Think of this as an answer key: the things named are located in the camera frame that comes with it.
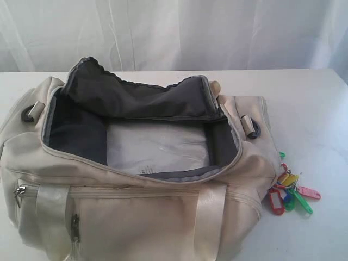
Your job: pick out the colourful key tag bunch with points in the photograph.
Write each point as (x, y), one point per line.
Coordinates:
(286, 193)

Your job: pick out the white plastic package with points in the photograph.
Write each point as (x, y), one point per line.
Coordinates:
(154, 147)

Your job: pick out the white backdrop curtain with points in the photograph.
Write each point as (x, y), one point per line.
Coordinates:
(174, 35)

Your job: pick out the cream fabric duffel bag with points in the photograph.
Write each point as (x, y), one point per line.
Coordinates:
(65, 200)

